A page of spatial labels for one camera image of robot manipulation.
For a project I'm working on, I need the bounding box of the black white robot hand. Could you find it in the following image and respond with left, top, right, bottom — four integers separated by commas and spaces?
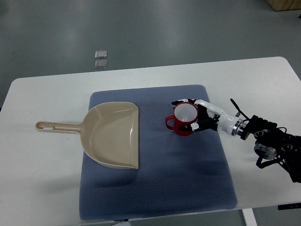
172, 98, 242, 136

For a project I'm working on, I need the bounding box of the red mug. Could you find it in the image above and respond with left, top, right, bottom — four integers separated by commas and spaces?
165, 102, 198, 136

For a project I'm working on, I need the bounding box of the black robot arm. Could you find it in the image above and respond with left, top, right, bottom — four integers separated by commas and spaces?
231, 99, 301, 183

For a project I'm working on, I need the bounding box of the beige plastic dustpan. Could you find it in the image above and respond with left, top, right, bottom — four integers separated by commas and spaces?
35, 102, 139, 170

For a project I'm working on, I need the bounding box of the blue textured mat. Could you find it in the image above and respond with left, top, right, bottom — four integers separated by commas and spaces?
79, 85, 238, 220

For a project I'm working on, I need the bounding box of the white table leg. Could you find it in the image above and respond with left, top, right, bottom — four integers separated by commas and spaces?
242, 208, 257, 226

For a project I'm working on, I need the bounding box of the black table control panel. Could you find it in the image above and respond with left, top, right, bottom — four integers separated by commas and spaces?
277, 203, 301, 210

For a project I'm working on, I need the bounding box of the lower metal floor plate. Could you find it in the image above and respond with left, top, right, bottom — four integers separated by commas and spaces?
95, 59, 108, 69

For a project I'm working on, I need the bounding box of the metal floor plate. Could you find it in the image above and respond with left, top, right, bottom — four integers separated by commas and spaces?
95, 50, 107, 59
95, 59, 108, 69

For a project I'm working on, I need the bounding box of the upper metal floor plate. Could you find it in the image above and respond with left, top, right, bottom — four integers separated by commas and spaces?
95, 50, 107, 59

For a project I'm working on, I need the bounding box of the wooden box corner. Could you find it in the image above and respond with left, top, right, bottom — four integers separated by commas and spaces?
267, 0, 301, 11

